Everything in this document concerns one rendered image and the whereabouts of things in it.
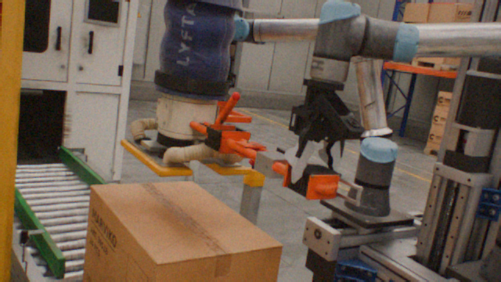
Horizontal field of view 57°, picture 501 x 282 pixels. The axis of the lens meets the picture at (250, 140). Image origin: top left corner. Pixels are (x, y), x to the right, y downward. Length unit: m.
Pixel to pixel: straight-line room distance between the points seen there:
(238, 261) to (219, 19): 0.68
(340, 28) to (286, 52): 11.30
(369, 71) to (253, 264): 0.75
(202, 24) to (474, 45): 0.68
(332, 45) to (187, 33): 0.53
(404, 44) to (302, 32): 0.66
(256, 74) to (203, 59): 10.45
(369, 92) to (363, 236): 0.49
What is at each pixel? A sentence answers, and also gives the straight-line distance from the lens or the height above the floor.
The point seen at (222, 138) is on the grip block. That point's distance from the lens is 1.18.
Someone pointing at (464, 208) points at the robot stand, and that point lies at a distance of 1.46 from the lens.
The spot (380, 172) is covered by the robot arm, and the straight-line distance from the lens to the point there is 1.53.
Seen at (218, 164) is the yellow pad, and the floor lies 1.15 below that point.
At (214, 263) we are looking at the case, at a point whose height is 0.92.
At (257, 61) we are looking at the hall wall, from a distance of 11.74.
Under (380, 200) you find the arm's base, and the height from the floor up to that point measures 1.09.
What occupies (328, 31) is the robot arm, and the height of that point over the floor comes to 1.55.
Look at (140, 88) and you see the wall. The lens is 10.35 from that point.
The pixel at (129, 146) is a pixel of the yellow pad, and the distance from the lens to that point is 1.50.
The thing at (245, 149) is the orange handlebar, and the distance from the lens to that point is 1.11.
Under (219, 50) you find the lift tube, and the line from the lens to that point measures 1.36.
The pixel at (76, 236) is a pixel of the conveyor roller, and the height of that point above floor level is 0.54.
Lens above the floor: 1.50
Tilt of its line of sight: 11 degrees down
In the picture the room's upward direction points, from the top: 9 degrees clockwise
